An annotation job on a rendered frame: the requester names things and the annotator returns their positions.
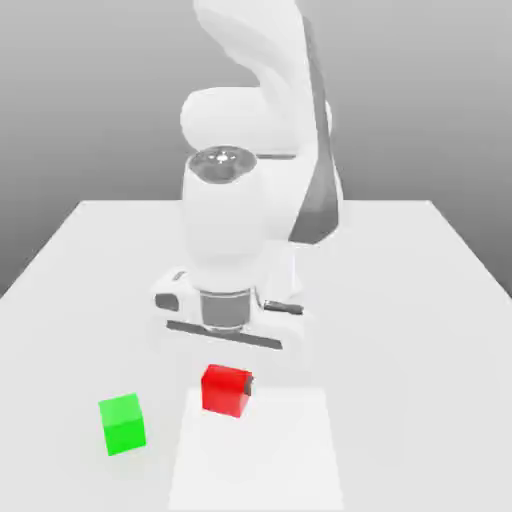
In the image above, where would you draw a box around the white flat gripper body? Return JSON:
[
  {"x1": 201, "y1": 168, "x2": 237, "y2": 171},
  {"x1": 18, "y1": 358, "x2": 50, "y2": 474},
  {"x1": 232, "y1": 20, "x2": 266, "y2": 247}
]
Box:
[{"x1": 150, "y1": 309, "x2": 309, "y2": 361}]

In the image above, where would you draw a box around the small red cube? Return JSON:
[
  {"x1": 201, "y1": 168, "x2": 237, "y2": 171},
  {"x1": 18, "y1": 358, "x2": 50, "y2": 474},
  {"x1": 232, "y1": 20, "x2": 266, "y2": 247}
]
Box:
[{"x1": 200, "y1": 363, "x2": 254, "y2": 420}]

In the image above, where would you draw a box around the small green cube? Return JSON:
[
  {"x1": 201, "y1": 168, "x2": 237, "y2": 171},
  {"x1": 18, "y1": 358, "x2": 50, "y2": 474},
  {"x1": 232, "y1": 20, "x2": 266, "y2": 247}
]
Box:
[{"x1": 97, "y1": 392, "x2": 148, "y2": 458}]

